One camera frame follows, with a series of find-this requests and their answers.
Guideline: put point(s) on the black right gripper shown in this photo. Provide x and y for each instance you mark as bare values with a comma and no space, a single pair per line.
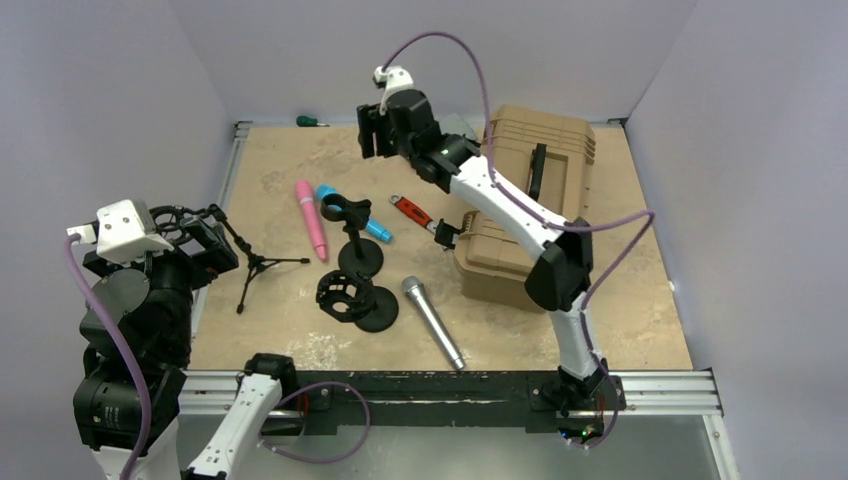
371,121

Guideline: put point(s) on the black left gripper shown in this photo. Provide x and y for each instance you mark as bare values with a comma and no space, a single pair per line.
213,256

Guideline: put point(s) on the black tripod shock mount stand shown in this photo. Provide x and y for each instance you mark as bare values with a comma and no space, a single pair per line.
177,224

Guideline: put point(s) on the blue microphone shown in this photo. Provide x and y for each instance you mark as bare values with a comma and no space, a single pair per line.
334,207

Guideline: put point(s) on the pink microphone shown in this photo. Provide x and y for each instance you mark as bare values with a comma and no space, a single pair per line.
307,203

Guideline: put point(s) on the black clip microphone stand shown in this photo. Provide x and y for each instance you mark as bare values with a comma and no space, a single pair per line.
358,255

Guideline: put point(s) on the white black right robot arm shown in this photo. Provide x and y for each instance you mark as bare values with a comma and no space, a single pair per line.
559,281

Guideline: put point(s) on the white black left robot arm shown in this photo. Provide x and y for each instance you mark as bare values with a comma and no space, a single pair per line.
138,280

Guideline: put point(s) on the silver microphone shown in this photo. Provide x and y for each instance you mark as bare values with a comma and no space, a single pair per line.
416,292

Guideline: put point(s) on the red adjustable wrench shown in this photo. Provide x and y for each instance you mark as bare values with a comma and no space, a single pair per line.
413,212

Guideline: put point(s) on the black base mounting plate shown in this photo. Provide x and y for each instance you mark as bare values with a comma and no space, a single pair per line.
535,401

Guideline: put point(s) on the tan plastic tool case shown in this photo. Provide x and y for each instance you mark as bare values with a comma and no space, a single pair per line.
543,172

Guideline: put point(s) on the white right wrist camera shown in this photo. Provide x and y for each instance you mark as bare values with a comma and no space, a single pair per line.
391,80

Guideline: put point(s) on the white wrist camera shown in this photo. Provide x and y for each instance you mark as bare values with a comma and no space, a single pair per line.
123,232
391,80

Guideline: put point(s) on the green handled screwdriver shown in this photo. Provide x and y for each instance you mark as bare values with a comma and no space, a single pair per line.
305,121

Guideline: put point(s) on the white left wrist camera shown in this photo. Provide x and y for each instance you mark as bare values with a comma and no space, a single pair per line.
123,232

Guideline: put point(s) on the black round shock mount stand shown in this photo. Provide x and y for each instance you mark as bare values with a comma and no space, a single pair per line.
351,297

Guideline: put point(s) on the aluminium frame rail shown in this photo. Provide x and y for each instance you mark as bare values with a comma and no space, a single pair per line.
669,397

